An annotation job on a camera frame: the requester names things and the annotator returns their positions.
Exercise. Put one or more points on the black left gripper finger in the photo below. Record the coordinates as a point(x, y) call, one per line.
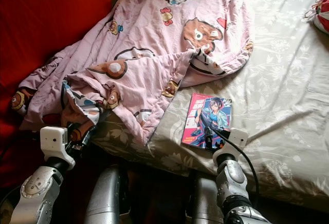
point(100, 120)

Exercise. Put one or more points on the colourful comic book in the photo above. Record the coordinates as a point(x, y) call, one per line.
point(200, 116)

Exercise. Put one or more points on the pink cartoon bear blanket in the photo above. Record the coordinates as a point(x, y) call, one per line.
point(154, 54)

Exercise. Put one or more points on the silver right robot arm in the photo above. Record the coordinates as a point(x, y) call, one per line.
point(231, 178)

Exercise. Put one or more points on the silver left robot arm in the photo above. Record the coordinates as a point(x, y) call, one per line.
point(38, 193)

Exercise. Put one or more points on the silver left robot leg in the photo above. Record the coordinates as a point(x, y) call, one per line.
point(105, 198)

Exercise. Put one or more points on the silver robot leg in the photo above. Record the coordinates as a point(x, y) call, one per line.
point(205, 206)
point(105, 198)

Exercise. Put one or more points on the silver right robot leg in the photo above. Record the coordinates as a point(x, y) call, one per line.
point(205, 206)

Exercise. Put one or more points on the bed with beige floral sheet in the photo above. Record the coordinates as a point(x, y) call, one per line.
point(282, 80)

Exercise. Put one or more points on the crumpled paper rubbish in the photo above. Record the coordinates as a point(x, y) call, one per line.
point(6, 215)

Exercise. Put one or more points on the red white blue star bolster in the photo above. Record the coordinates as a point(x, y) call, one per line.
point(323, 16)

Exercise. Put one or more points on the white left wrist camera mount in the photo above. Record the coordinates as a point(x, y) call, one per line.
point(54, 141)

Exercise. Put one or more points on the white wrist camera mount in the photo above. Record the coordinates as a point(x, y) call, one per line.
point(54, 141)
point(236, 139)

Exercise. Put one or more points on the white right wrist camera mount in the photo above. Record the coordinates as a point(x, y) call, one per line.
point(236, 139)

